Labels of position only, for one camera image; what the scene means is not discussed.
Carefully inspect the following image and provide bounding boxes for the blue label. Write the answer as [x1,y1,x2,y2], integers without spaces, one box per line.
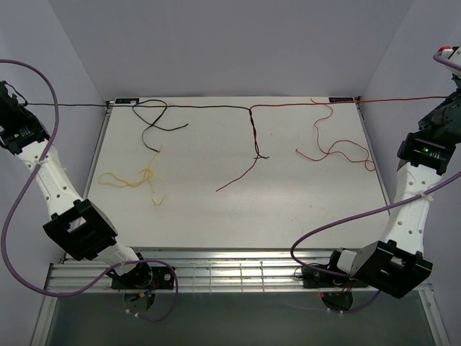
[328,97,356,104]
[115,98,139,105]

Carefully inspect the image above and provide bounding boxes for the purple cable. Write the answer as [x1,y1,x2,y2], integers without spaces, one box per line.
[290,50,461,315]
[0,59,179,323]

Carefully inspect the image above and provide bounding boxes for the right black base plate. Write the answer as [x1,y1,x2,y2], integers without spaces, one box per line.
[300,263,368,289]

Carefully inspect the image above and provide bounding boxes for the black wire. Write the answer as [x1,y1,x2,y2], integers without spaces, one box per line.
[21,102,270,160]
[132,99,189,153]

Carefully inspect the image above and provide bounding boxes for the yellow wire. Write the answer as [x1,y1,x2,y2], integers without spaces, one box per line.
[98,144,167,206]

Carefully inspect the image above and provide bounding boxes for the aluminium rail frame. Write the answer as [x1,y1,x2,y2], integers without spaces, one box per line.
[45,99,449,346]

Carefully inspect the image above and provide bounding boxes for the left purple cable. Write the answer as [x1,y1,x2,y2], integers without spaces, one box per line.
[0,59,179,323]

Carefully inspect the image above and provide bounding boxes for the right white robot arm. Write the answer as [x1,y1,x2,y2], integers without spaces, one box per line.
[325,89,460,298]

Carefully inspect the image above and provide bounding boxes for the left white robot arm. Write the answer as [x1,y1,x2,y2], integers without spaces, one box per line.
[1,81,153,288]

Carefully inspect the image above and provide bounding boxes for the left blue label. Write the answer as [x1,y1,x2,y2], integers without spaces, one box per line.
[115,98,139,105]

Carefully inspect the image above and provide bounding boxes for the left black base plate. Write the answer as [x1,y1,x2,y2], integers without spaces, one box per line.
[110,266,174,290]

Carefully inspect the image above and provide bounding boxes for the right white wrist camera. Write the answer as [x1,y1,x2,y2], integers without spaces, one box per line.
[433,46,461,78]

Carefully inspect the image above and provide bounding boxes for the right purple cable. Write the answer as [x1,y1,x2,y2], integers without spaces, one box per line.
[290,50,461,315]

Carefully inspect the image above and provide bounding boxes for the right blue label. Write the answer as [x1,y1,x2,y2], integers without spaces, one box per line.
[328,97,356,104]

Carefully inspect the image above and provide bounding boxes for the dark red twisted wire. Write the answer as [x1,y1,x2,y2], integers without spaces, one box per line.
[215,95,451,192]

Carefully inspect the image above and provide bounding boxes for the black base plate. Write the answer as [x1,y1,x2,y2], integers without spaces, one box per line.
[110,266,174,290]
[300,263,368,289]

